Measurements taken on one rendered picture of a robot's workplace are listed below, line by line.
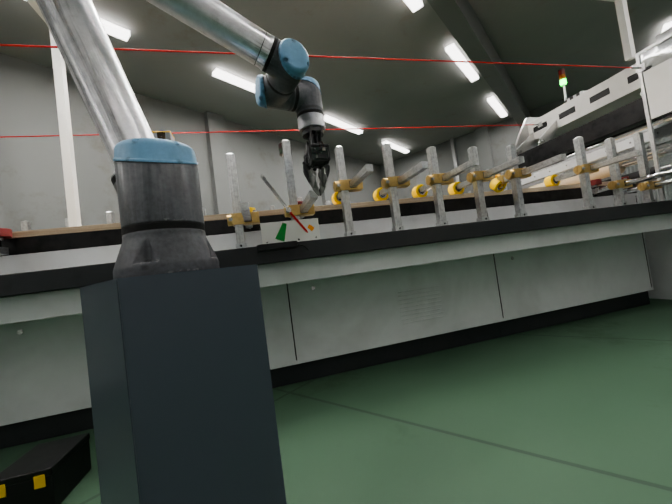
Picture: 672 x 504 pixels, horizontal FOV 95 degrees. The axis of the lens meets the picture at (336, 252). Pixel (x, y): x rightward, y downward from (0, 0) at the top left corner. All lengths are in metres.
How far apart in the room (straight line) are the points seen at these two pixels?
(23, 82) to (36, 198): 1.38
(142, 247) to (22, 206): 4.35
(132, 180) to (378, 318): 1.37
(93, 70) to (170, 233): 0.47
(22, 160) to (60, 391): 3.64
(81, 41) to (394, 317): 1.59
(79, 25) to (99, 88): 0.14
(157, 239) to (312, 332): 1.14
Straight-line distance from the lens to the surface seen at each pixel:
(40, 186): 5.06
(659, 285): 3.34
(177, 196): 0.67
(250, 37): 0.96
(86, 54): 1.01
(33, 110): 5.38
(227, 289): 0.63
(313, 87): 1.13
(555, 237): 2.16
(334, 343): 1.69
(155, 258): 0.63
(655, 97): 3.16
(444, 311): 1.92
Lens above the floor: 0.58
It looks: 2 degrees up
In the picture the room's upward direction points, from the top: 8 degrees counter-clockwise
